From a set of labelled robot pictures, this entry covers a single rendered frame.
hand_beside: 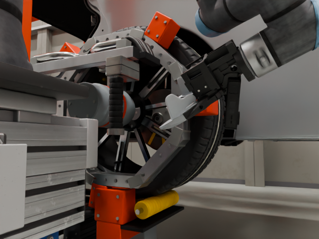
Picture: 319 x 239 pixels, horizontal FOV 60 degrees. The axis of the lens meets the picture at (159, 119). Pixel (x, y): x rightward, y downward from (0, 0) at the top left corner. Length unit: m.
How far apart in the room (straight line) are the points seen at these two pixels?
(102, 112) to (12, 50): 0.48
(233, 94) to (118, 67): 0.30
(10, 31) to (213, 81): 0.34
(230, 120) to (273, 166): 4.50
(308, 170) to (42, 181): 4.82
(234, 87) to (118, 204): 0.58
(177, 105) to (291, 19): 0.24
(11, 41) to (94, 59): 0.42
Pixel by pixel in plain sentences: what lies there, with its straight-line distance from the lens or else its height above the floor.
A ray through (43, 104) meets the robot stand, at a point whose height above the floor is 0.79.
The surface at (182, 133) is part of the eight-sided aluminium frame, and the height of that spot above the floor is 0.76.
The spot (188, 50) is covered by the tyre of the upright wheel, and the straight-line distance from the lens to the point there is 0.98.
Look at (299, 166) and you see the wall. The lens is 5.07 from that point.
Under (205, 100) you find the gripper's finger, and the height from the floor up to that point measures 0.81.
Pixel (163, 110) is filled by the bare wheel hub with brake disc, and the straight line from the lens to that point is 1.40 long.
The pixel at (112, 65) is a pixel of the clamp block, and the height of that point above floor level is 0.92.
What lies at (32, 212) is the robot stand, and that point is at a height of 0.63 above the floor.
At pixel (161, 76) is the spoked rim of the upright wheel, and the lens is 1.02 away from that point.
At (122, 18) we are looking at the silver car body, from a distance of 1.59.
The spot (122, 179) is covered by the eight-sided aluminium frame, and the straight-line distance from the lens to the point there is 0.95.
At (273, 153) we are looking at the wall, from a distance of 5.06.
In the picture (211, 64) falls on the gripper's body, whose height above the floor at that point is 0.88.
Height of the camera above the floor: 0.73
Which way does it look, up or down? 5 degrees up
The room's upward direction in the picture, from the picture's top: straight up
